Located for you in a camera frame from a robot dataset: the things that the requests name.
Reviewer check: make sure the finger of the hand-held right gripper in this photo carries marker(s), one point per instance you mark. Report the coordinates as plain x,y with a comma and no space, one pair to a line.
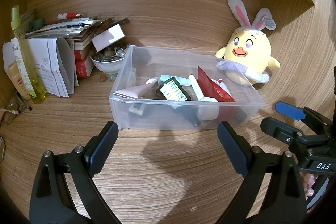
288,109
275,129

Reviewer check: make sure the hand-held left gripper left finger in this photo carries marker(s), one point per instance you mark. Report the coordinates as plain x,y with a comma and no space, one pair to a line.
101,148

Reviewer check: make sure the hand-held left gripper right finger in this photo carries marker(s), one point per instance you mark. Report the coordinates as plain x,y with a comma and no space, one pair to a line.
232,150

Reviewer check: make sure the dark purple tube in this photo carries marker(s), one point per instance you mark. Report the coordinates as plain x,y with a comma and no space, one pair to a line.
239,116

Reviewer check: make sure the clear plastic storage bin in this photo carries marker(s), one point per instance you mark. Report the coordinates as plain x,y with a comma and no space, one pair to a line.
157,121

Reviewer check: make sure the pink cosmetic tube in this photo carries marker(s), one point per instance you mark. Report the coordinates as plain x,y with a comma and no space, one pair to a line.
134,91

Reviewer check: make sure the white lip balm stick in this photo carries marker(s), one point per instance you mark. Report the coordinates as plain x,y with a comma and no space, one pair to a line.
222,83

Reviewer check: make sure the red paper packet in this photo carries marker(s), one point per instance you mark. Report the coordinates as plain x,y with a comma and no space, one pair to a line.
210,85

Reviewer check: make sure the white slim tube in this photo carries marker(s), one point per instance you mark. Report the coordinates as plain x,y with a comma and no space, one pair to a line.
197,87

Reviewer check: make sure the dark green pump bottle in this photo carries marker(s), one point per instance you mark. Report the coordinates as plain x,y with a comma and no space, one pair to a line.
173,90

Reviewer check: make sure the mint green tube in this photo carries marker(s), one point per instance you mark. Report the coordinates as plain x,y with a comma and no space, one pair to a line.
181,81

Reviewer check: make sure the person's right hand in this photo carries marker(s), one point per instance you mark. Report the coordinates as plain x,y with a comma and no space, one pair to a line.
311,183

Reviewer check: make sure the small brown bead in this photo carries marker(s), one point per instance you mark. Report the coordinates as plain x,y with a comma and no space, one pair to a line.
103,78

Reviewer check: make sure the small green bead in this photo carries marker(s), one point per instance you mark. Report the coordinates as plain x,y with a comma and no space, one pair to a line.
112,78

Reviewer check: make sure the yellow chick plush toy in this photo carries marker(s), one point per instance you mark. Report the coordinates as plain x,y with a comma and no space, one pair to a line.
252,48

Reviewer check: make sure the red books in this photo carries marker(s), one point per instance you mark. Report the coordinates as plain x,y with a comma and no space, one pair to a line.
84,67

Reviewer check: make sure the ceramic bowl of trinkets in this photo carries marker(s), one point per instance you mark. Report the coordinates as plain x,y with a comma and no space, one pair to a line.
105,64

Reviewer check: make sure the yellow-green spray bottle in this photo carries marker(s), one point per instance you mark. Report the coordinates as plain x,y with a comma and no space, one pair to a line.
36,90

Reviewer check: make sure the eyeglasses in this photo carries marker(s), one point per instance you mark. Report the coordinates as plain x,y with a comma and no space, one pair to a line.
2,146
22,106

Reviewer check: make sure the folded white papers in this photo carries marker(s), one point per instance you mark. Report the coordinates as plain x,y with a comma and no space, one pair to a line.
52,66

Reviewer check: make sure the tan sunscreen bottle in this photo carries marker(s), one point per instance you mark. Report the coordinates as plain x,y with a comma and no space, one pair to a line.
18,82

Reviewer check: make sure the small pink white box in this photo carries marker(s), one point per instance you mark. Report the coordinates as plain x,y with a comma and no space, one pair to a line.
107,37

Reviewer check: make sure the stack of papers and booklets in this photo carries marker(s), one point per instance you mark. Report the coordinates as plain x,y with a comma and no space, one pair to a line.
65,29

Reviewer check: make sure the dark brown hair clip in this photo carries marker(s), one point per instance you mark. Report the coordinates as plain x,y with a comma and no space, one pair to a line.
123,21

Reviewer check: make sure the red and white pen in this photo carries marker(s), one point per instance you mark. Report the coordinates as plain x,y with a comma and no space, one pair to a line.
69,16

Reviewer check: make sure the small green box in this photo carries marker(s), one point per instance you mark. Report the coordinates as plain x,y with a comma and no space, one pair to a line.
36,24

